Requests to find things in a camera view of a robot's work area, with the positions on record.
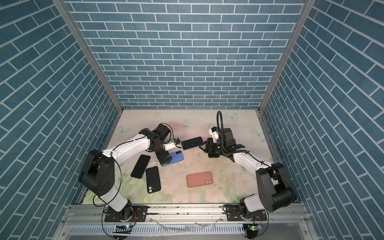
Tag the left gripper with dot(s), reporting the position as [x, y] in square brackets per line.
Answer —
[162, 157]

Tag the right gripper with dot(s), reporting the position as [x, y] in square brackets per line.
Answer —
[209, 146]

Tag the blue phone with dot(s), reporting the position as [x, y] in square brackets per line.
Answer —
[176, 157]

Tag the black phone case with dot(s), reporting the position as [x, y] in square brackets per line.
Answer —
[153, 180]
[213, 155]

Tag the black phone purple edge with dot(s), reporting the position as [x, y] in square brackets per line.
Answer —
[192, 143]

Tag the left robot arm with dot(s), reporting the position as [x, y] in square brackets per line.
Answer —
[98, 170]

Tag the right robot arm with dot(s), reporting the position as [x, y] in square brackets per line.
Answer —
[274, 190]

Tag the black phone far left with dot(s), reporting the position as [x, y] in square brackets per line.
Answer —
[140, 166]

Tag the pink phone case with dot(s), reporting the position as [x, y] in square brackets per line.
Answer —
[199, 179]

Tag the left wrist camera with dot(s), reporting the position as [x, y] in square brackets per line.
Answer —
[173, 143]

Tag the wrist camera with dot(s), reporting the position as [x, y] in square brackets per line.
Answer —
[214, 132]
[173, 143]

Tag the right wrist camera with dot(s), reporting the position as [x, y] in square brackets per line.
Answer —
[214, 132]

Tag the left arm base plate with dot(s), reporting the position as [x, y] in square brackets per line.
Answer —
[128, 214]

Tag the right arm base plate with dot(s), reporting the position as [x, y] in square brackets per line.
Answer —
[238, 212]

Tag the white slotted cable duct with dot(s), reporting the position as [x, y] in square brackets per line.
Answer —
[156, 230]

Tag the aluminium front rail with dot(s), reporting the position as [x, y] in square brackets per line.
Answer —
[184, 214]

